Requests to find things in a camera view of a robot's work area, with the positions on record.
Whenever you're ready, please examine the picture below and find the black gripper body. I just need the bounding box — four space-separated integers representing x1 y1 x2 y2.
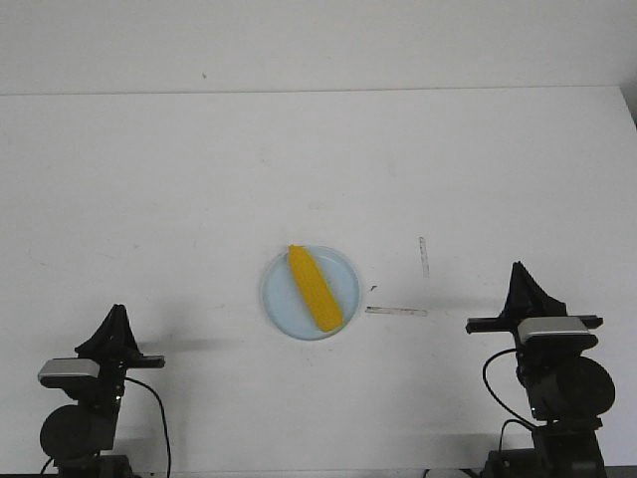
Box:
64 356 165 413
466 316 603 378

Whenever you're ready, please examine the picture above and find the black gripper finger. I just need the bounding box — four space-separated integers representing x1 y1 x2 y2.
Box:
500 261 527 319
75 305 119 357
118 305 141 357
520 263 567 317

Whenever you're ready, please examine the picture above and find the light blue plate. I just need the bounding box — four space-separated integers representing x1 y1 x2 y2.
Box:
260 245 361 341

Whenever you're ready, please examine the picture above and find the yellow corn cob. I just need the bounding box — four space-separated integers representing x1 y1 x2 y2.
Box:
288 245 343 333

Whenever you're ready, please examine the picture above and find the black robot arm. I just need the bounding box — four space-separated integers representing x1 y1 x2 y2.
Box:
38 304 165 477
466 262 616 477

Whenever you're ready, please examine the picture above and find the vertical tape strip on table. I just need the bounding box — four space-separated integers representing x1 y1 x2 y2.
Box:
418 236 430 279

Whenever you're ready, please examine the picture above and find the horizontal tape strip on table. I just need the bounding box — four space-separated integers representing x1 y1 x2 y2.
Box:
365 307 428 317

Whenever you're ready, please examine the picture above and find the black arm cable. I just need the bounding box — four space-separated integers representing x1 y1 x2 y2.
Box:
122 377 172 475
481 348 536 454

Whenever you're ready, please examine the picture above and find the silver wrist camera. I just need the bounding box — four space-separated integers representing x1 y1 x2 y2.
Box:
38 358 101 388
517 316 598 351

